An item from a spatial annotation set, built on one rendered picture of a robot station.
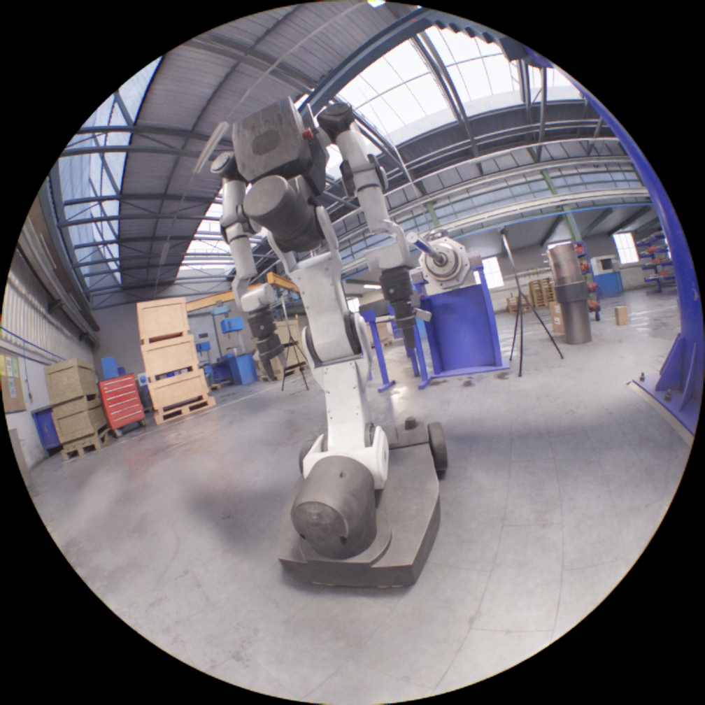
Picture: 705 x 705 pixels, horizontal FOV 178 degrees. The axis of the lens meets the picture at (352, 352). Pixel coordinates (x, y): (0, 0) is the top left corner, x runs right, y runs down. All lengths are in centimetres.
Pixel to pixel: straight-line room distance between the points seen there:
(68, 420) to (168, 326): 248
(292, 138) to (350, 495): 83
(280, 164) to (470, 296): 204
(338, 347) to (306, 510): 44
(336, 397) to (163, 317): 414
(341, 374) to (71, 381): 402
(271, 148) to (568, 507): 130
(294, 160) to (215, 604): 122
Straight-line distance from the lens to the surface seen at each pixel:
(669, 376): 157
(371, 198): 66
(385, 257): 63
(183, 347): 445
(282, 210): 51
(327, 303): 65
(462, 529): 75
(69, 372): 424
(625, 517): 85
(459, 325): 236
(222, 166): 93
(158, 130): 659
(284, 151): 69
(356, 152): 74
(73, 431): 428
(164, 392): 434
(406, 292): 62
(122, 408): 443
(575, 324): 286
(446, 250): 213
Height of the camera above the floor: 60
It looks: 4 degrees down
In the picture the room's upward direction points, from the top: 14 degrees counter-clockwise
